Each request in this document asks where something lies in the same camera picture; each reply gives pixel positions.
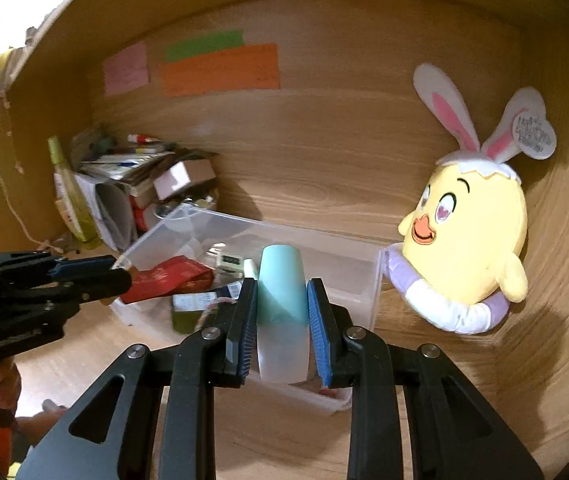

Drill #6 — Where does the person's left hand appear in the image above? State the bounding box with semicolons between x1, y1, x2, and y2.
0;359;70;443

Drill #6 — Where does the white paper box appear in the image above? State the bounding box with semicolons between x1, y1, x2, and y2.
73;171;138;254

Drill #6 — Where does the yellow cloth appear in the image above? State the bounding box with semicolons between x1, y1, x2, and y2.
0;46;32;88

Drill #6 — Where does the teal capped white tube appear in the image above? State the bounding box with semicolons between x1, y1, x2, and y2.
256;243;311;386

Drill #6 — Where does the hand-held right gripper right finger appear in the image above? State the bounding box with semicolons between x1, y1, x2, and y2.
305;278;545;480

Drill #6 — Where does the red packet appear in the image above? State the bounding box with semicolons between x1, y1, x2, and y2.
121;255;215;306

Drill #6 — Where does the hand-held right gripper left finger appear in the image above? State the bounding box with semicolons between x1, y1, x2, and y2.
14;277;260;480

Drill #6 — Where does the clear plastic storage box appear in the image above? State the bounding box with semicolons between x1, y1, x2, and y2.
109;203;385;417

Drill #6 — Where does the green petit pump bottle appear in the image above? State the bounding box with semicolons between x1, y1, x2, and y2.
171;281;241;337

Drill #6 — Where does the green sticky note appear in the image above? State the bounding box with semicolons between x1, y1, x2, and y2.
165;29;246;63

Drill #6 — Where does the red box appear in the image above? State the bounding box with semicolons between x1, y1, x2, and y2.
131;204;158;234

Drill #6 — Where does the small white gadget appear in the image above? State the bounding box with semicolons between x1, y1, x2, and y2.
216;251;246;277

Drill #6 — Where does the stack of booklets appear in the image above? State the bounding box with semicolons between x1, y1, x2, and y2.
71;129;181;197

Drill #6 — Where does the small cardboard box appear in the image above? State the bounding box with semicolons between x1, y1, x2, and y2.
153;159;216;200

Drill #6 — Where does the yellow spray bottle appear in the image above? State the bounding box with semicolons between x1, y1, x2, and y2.
46;135;101;249

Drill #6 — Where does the yellow chick plush toy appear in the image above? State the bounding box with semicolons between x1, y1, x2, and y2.
383;62;558;337

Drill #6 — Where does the white cord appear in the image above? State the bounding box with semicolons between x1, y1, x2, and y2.
0;50;45;253

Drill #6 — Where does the pink sticky note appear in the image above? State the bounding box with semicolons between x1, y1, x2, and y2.
103;41;151;98

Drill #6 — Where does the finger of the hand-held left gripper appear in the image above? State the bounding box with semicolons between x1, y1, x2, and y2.
66;269;134;306
46;254;118;282

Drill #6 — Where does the orange sticky note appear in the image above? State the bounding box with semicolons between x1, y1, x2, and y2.
158;43;280;98

